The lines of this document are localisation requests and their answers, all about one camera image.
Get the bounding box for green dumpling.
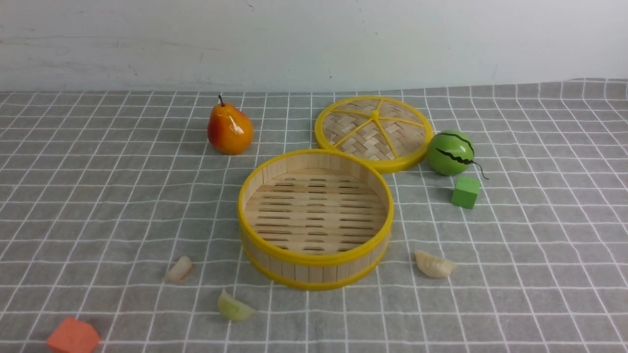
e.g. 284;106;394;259
217;288;258;322

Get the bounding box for orange red toy pear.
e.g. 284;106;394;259
207;95;254;155

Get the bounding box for green foam cube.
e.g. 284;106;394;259
450;175;481;209

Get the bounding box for pale pink dumpling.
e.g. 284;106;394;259
163;255;193;283

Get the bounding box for grey checked tablecloth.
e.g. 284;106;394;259
0;78;628;353

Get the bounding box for cream white dumpling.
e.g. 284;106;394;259
414;250;457;278

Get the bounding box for green toy watermelon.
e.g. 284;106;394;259
426;130;489;179

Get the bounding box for woven bamboo steamer lid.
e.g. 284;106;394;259
314;96;434;174

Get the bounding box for orange foam block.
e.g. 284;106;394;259
46;317;101;353

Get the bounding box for bamboo steamer tray yellow rim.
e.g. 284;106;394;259
237;149;394;291

